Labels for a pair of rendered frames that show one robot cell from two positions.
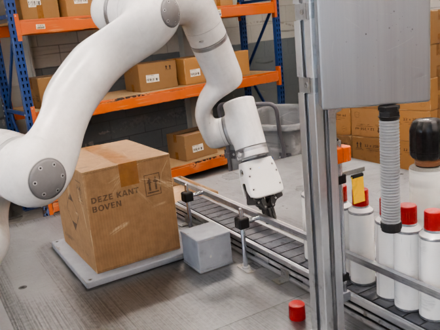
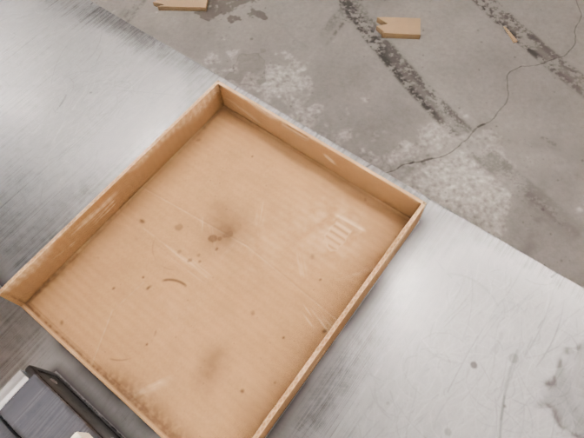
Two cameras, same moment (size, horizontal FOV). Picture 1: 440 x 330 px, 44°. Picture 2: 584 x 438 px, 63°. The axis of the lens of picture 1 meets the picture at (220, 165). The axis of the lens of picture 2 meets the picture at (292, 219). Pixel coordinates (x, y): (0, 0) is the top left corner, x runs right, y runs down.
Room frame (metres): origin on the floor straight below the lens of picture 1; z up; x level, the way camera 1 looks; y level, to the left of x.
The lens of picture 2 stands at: (1.93, 0.01, 1.27)
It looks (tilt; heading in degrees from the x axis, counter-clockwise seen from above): 64 degrees down; 72
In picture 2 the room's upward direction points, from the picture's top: 6 degrees counter-clockwise
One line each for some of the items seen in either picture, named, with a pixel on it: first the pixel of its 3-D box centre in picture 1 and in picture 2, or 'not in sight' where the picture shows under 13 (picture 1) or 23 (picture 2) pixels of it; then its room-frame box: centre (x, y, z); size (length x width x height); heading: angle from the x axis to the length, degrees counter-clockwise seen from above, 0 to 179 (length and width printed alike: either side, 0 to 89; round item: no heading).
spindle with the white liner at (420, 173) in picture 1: (427, 180); not in sight; (1.25, -0.49, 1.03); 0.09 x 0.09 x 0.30
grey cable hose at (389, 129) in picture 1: (389, 169); not in sight; (0.85, -0.27, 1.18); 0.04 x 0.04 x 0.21
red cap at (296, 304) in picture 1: (296, 310); not in sight; (1.03, -0.13, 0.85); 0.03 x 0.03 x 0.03
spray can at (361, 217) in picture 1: (361, 236); not in sight; (1.06, -0.28, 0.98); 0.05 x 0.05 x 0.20
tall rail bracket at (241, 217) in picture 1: (250, 236); not in sight; (1.30, -0.06, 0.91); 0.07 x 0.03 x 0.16; 119
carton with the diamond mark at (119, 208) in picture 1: (113, 200); not in sight; (1.48, 0.31, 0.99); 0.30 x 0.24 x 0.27; 30
